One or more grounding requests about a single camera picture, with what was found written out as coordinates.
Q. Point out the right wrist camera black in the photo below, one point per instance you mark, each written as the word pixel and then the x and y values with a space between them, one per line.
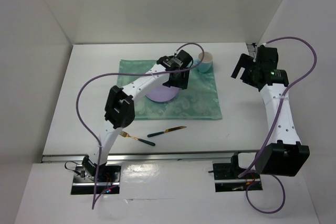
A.
pixel 267 57

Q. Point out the gold fork black handle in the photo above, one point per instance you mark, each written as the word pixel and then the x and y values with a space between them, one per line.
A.
pixel 127 135

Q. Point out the front aluminium rail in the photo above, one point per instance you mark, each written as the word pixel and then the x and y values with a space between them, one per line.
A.
pixel 148 156

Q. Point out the purple plastic plate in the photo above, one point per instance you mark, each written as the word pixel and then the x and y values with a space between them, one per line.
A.
pixel 162 94

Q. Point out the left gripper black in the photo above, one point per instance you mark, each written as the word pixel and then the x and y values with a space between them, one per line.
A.
pixel 182 83

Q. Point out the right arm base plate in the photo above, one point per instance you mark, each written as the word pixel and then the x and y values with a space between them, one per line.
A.
pixel 226 179

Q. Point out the green patterned cloth placemat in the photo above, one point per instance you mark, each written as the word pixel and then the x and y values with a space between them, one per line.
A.
pixel 198 102

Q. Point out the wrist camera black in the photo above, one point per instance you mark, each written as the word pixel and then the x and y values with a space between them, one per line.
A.
pixel 267 57
pixel 183 59

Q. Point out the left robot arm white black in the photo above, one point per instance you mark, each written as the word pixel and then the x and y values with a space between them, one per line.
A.
pixel 119 110

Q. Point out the aluminium rail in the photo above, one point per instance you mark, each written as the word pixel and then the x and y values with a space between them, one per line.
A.
pixel 148 156
pixel 252 49

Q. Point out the right side aluminium rail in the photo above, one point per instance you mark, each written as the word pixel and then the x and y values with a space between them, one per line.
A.
pixel 252 49

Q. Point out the gold knife black handle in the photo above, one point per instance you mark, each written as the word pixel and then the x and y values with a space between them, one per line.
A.
pixel 166 131

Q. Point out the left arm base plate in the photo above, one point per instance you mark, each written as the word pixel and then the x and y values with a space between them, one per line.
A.
pixel 108 182

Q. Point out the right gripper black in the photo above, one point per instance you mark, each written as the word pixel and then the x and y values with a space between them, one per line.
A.
pixel 246 62

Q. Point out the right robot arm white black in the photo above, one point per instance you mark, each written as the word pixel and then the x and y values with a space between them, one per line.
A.
pixel 282 152

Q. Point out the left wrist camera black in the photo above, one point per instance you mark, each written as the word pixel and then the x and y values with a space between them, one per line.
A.
pixel 183 59

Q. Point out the light blue mug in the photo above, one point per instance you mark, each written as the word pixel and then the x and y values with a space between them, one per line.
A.
pixel 205 62

